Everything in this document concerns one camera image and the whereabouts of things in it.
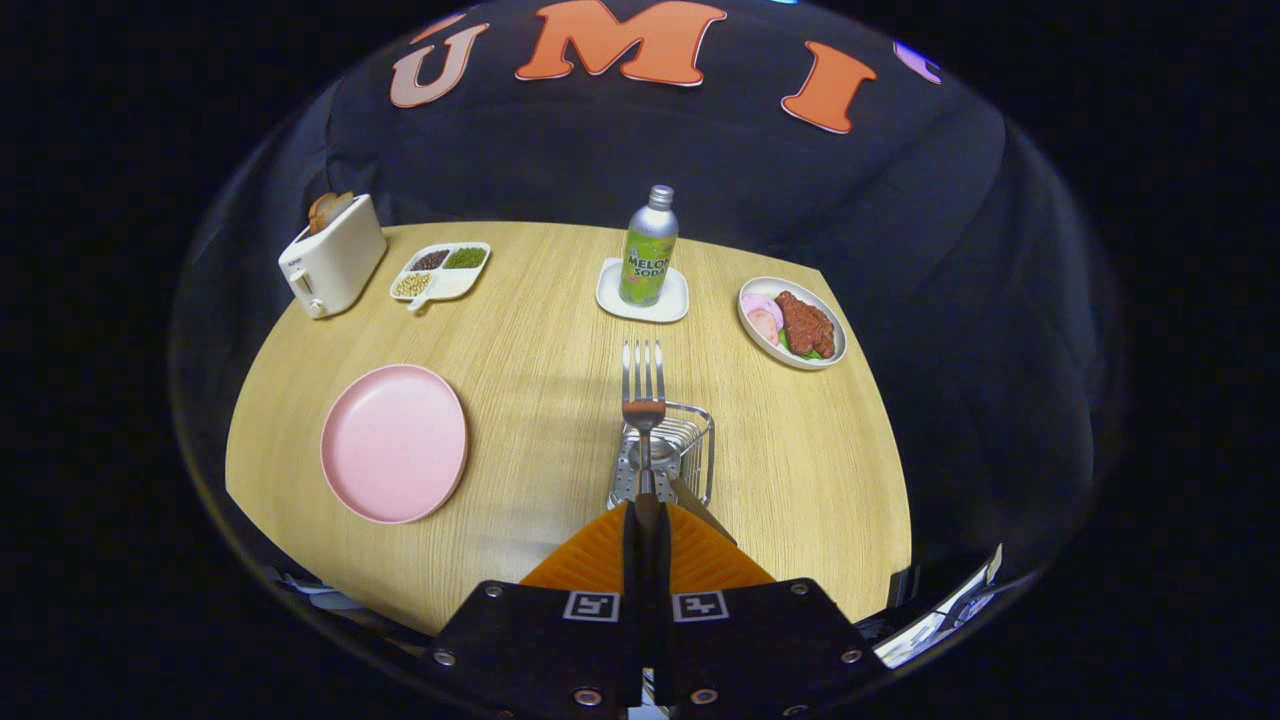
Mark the pink ham slice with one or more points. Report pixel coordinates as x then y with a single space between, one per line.
764 328
760 305

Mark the red meat piece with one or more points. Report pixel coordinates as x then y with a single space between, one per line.
806 322

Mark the pile of dark beans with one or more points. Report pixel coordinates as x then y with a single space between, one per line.
430 261

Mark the white square coaster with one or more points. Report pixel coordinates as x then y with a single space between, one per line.
607 292

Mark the white toaster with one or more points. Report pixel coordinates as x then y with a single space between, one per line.
340 262

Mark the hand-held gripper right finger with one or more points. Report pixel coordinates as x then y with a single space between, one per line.
663 560

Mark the white oval plate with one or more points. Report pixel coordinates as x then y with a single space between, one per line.
768 285

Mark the white divided dish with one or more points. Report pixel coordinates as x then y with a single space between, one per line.
455 282

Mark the pile of green beans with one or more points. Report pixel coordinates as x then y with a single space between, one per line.
465 258

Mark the green lettuce leaf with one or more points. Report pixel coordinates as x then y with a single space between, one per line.
805 353

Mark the pile of yellow soybeans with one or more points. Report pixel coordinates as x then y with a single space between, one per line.
412 285

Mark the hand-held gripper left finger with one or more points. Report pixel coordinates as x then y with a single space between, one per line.
631 560

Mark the pink round plate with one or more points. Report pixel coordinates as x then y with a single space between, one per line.
395 445

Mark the green soda bottle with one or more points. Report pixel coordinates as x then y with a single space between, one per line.
648 255

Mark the brown toast slice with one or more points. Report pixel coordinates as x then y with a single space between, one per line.
328 212

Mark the metal drain basket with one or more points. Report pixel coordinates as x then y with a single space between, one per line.
625 482

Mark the grey floor clutter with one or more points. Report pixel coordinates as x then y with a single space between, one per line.
325 592

